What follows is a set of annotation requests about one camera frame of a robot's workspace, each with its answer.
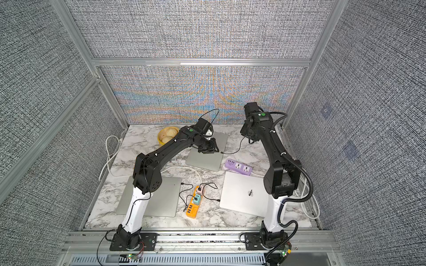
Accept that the purple power strip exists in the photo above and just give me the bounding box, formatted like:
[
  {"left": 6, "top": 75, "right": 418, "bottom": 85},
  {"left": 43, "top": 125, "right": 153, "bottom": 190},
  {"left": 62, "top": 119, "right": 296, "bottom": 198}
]
[{"left": 225, "top": 159, "right": 252, "bottom": 176}]

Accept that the black cable of pink charger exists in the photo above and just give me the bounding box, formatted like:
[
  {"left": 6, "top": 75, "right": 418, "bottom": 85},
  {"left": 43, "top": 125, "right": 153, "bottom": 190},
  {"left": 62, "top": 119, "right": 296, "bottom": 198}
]
[{"left": 199, "top": 182, "right": 221, "bottom": 202}]

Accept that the teal charger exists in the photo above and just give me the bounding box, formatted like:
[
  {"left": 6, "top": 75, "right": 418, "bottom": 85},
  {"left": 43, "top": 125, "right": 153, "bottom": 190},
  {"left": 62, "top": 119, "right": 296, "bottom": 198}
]
[{"left": 192, "top": 194, "right": 202, "bottom": 205}]

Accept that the black cable of teal charger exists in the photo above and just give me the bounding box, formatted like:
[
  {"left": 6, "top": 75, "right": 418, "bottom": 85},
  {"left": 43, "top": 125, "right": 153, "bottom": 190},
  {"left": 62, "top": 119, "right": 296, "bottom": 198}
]
[{"left": 179, "top": 182, "right": 197, "bottom": 212}]

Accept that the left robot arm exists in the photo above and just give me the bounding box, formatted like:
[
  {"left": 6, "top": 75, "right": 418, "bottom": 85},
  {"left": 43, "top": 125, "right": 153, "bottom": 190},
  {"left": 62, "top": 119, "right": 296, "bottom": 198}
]
[{"left": 109, "top": 118, "right": 219, "bottom": 251}]

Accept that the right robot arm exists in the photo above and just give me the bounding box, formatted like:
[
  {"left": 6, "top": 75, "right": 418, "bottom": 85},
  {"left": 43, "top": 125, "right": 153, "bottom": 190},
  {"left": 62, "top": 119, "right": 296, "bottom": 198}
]
[{"left": 240, "top": 102, "right": 314, "bottom": 252}]

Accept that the grey back laptop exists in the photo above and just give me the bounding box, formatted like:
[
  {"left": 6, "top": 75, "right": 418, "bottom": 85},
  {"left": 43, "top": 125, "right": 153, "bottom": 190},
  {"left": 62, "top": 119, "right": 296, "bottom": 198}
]
[{"left": 186, "top": 133, "right": 229, "bottom": 171}]

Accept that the silver front right laptop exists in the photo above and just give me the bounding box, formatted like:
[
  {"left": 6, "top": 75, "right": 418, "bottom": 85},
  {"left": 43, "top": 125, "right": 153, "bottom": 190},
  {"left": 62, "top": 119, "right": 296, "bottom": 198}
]
[{"left": 220, "top": 172, "right": 269, "bottom": 217}]

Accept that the silver laptop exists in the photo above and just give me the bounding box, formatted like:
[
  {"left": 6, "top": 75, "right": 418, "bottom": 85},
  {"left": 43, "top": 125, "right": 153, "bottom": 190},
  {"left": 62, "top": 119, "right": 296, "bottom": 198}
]
[
  {"left": 220, "top": 172, "right": 269, "bottom": 217},
  {"left": 116, "top": 177, "right": 182, "bottom": 217}
]

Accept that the silver front left laptop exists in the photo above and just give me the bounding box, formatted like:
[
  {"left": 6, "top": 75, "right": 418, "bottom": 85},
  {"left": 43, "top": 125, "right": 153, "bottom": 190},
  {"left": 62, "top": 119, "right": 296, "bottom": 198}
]
[{"left": 116, "top": 177, "right": 182, "bottom": 217}]

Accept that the yellow bamboo steamer basket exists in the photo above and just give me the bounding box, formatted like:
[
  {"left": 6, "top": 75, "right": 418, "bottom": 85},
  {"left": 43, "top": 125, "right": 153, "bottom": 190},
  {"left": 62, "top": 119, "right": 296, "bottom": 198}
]
[{"left": 157, "top": 126, "right": 179, "bottom": 146}]

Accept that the orange power strip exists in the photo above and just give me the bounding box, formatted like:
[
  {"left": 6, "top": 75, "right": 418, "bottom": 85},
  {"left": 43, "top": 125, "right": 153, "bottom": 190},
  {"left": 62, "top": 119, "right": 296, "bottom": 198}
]
[{"left": 186, "top": 185, "right": 203, "bottom": 219}]

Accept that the white cord of orange strip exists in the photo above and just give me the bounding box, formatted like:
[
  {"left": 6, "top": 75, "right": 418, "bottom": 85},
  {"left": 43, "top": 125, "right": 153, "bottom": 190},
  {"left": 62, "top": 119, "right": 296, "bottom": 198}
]
[{"left": 161, "top": 165, "right": 204, "bottom": 188}]

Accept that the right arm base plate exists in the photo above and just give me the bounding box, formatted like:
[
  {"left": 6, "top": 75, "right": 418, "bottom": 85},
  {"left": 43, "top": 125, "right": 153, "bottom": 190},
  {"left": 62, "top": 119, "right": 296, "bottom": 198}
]
[{"left": 240, "top": 231, "right": 288, "bottom": 251}]

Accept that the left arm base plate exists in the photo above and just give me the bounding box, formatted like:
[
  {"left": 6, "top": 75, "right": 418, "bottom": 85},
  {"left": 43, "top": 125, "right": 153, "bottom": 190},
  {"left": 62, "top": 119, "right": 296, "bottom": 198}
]
[{"left": 109, "top": 225, "right": 158, "bottom": 252}]

